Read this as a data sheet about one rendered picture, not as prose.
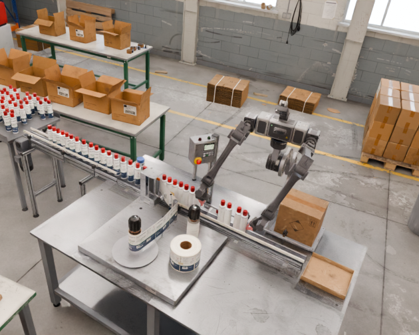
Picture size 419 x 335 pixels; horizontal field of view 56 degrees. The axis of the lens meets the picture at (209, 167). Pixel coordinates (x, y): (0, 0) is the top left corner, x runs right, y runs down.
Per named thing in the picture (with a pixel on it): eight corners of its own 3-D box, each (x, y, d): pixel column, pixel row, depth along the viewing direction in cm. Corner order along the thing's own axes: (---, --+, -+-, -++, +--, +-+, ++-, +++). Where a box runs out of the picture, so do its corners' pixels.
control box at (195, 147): (187, 159, 290) (189, 136, 280) (208, 155, 297) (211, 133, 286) (193, 166, 283) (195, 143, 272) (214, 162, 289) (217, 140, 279)
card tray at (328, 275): (299, 279, 263) (300, 274, 261) (311, 255, 282) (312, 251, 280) (344, 300, 252) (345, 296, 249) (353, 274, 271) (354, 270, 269)
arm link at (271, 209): (309, 170, 255) (295, 161, 255) (308, 173, 249) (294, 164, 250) (273, 219, 272) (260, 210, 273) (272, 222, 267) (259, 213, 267)
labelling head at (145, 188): (139, 199, 309) (139, 173, 294) (149, 191, 318) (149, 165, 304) (153, 206, 303) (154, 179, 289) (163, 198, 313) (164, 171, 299)
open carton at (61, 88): (41, 104, 453) (36, 72, 432) (66, 90, 489) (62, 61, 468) (69, 111, 443) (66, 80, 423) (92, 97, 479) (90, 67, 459)
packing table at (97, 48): (23, 76, 707) (15, 32, 664) (54, 64, 770) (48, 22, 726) (128, 105, 646) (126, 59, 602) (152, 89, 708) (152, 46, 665)
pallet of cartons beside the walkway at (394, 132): (420, 178, 540) (448, 120, 490) (358, 161, 561) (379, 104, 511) (416, 139, 635) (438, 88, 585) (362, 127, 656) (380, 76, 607)
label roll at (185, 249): (194, 276, 251) (195, 260, 243) (165, 267, 254) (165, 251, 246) (203, 254, 267) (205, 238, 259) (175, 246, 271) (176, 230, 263)
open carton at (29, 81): (11, 95, 464) (4, 64, 443) (36, 82, 500) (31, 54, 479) (38, 102, 456) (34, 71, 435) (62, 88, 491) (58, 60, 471)
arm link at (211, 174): (246, 136, 265) (233, 127, 266) (245, 137, 260) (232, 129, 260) (213, 185, 279) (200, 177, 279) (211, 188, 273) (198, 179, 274)
